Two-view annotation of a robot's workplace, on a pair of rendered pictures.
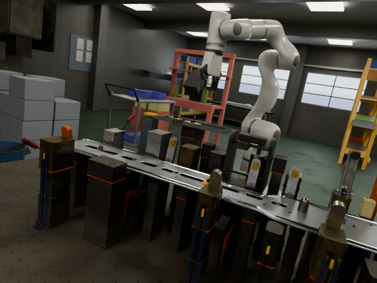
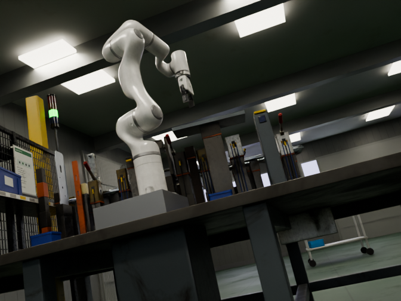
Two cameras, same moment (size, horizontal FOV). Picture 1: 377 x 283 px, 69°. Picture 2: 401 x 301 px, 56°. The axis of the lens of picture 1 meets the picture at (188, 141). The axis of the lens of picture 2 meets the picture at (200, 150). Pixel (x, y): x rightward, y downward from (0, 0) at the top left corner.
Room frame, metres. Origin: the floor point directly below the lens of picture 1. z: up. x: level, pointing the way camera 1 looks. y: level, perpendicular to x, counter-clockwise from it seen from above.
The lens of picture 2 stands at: (3.09, -0.65, 0.54)
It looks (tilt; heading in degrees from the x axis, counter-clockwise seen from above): 15 degrees up; 162
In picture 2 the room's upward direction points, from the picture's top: 13 degrees counter-clockwise
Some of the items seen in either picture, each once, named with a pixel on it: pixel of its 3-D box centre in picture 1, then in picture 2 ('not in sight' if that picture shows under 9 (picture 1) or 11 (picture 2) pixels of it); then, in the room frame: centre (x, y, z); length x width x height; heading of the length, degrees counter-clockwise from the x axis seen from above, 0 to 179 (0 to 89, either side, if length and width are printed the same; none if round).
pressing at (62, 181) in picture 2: not in sight; (61, 178); (0.71, -0.78, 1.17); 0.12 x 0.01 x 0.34; 158
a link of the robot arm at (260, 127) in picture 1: (261, 141); (137, 136); (1.51, -0.40, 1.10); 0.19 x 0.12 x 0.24; 39
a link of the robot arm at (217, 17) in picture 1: (219, 28); (179, 63); (1.25, -0.05, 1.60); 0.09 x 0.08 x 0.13; 39
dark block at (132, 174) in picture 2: (270, 202); (138, 195); (1.11, -0.39, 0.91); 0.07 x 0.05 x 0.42; 158
